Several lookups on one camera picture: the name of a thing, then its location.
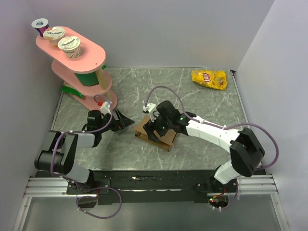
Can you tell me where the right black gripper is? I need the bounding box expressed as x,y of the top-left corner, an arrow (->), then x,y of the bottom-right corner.
143,111 -> 172,143

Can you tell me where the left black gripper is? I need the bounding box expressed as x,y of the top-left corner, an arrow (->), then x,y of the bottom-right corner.
98,109 -> 134,133

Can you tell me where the brown cardboard box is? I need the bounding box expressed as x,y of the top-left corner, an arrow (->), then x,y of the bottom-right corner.
133,116 -> 177,152

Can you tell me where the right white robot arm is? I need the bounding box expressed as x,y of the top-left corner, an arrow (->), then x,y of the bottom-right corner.
142,101 -> 265,192

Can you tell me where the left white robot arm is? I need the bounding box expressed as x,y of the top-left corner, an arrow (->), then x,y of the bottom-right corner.
34,109 -> 134,193

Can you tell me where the pink tiered shelf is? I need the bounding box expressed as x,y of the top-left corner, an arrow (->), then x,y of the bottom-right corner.
36,27 -> 118,110

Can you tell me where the yellow chips bag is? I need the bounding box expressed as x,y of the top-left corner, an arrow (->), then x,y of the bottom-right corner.
191,70 -> 228,90

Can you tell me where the white Chobani yogurt cup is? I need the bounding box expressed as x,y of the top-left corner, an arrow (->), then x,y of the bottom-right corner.
58,36 -> 81,58

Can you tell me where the orange Chobani yogurt cup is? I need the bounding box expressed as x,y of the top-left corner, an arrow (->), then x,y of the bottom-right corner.
43,26 -> 65,47

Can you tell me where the purple yogurt cup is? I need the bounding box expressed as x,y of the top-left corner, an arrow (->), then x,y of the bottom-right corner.
31,18 -> 49,37

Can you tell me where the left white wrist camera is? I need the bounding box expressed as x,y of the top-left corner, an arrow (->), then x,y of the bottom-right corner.
98,101 -> 112,115

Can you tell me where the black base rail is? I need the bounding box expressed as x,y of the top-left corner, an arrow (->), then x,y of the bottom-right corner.
66,170 -> 236,205

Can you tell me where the purple cable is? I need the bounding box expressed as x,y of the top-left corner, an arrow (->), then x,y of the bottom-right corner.
144,86 -> 279,170
211,178 -> 240,212
76,187 -> 122,219
50,94 -> 114,191

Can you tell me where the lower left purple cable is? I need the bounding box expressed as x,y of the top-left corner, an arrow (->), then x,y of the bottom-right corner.
76,187 -> 122,219

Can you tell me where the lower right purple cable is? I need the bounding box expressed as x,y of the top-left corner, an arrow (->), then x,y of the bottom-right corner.
211,178 -> 240,212

